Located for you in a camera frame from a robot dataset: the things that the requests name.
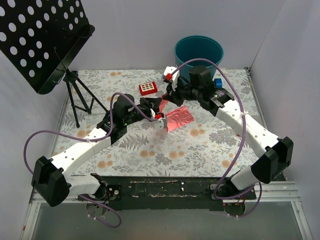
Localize colourful toy block car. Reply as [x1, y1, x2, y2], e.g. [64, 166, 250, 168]
[213, 78, 223, 89]

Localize black perforated music stand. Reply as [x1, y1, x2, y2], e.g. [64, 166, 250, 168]
[0, 0, 111, 128]

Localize purple cable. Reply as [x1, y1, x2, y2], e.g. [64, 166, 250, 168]
[23, 92, 163, 229]
[166, 58, 263, 218]

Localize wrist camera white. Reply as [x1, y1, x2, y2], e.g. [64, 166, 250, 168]
[162, 66, 180, 90]
[153, 113, 168, 130]

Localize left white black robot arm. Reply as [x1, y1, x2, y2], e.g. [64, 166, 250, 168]
[31, 93, 166, 207]

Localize red white window toy block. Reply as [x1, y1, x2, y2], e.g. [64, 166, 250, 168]
[138, 81, 158, 96]

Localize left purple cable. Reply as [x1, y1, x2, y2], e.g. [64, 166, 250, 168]
[23, 92, 163, 229]

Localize red plastic trash bag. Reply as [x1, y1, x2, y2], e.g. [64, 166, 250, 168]
[159, 99, 195, 133]

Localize aluminium frame rail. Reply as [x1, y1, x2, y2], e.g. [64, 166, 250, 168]
[21, 66, 313, 240]

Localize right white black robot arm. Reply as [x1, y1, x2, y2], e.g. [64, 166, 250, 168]
[162, 65, 294, 199]

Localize floral patterned table mat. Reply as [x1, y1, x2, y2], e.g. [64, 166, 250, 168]
[60, 70, 257, 177]

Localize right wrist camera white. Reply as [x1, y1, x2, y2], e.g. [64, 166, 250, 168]
[162, 66, 180, 90]

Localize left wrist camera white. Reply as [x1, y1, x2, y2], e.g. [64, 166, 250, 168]
[153, 113, 168, 130]

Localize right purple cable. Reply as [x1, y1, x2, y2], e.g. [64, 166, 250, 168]
[166, 58, 263, 218]

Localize teal plastic trash bin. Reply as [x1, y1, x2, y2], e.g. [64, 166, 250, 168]
[174, 35, 224, 82]

